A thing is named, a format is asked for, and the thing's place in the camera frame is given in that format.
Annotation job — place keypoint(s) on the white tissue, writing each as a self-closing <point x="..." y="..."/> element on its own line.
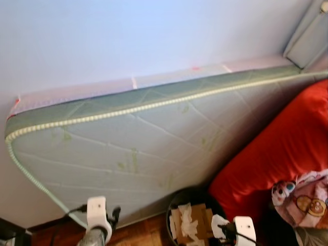
<point x="187" y="220"/>
<point x="219" y="223"/>

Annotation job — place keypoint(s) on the brown cardboard piece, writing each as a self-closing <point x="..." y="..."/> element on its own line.
<point x="202" y="215"/>

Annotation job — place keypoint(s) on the black round waste bin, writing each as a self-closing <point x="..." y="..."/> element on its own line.
<point x="197" y="193"/>

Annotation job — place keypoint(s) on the pink cartoon print blanket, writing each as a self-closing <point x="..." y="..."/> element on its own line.
<point x="307" y="202"/>

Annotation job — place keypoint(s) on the red covered folded mattress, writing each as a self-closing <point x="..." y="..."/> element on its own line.
<point x="277" y="148"/>

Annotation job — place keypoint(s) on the grey padded panel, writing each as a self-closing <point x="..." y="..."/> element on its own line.
<point x="310" y="41"/>

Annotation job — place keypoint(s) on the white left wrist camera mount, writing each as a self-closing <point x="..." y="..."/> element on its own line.
<point x="97" y="210"/>

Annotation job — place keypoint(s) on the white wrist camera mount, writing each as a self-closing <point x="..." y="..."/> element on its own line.
<point x="97" y="210"/>
<point x="245" y="230"/>

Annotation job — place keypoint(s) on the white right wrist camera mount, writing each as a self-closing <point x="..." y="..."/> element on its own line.
<point x="245" y="230"/>

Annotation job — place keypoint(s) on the dark wardrobe door frame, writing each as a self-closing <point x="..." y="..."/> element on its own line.
<point x="13" y="236"/>

